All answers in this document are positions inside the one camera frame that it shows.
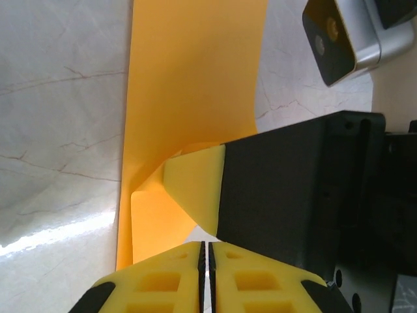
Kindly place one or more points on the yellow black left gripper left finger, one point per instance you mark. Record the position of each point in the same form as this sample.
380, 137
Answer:
156, 283

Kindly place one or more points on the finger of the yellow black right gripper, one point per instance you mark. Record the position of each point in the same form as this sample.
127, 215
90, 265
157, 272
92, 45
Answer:
267, 189

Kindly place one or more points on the orange paper sheet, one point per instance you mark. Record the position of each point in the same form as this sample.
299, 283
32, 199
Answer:
192, 98

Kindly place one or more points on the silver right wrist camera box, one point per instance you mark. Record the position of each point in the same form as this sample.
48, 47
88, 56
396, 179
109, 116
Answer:
345, 39

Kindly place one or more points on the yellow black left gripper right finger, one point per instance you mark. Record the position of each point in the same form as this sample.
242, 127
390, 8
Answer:
260, 283

